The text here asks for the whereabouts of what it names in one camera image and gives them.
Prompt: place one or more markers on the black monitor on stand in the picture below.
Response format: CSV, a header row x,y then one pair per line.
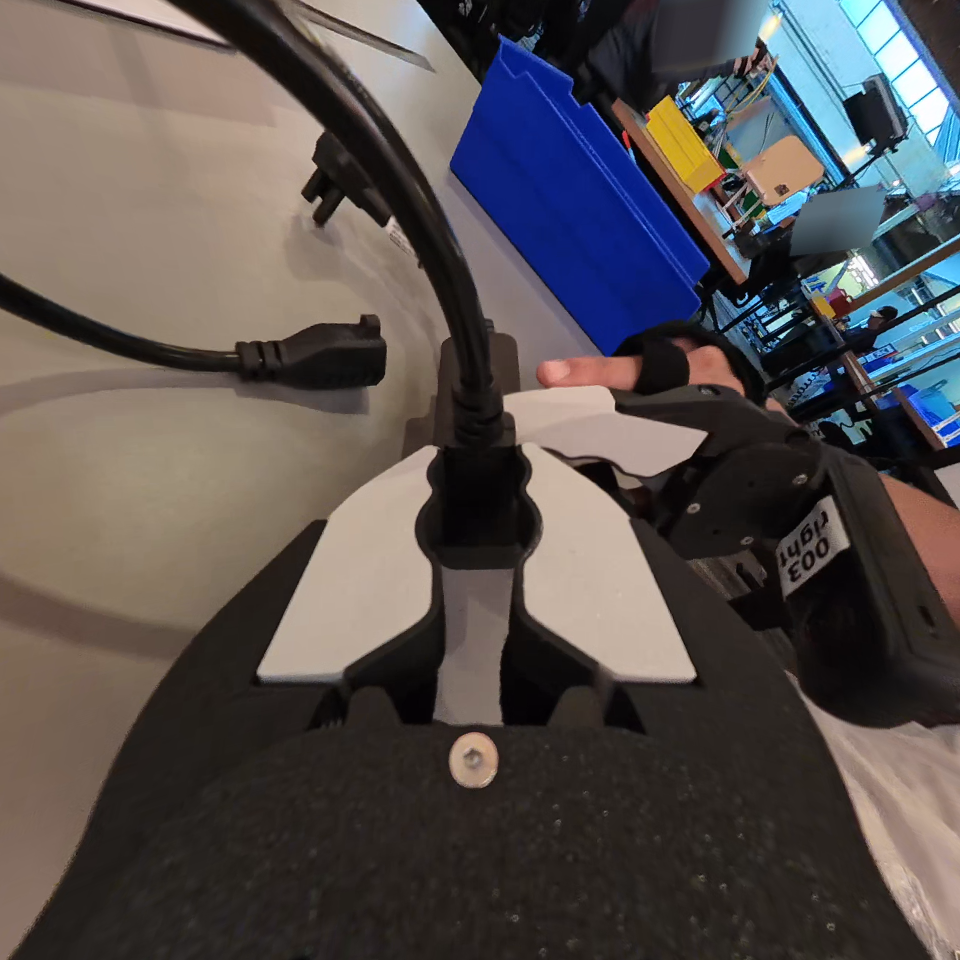
x,y
874,112

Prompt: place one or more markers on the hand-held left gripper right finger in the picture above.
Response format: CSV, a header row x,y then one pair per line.
x,y
600,585

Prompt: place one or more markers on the beige chair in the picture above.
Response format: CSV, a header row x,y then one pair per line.
x,y
784,169

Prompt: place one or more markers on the black metal shelf rack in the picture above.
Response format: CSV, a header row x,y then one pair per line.
x,y
911,274

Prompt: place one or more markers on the wooden table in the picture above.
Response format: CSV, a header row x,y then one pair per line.
x,y
675,195

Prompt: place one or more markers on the person's right hand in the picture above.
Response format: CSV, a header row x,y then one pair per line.
x,y
585,373

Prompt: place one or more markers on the person's right forearm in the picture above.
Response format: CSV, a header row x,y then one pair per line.
x,y
934,540

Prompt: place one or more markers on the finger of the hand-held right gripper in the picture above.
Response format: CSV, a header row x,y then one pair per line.
x,y
600,431

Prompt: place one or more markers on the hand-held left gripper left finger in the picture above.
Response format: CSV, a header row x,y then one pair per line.
x,y
352,585

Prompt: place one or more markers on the blue plastic bin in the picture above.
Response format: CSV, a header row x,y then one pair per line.
x,y
570,210

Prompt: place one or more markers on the yellow plastic bin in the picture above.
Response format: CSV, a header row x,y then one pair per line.
x,y
679,139

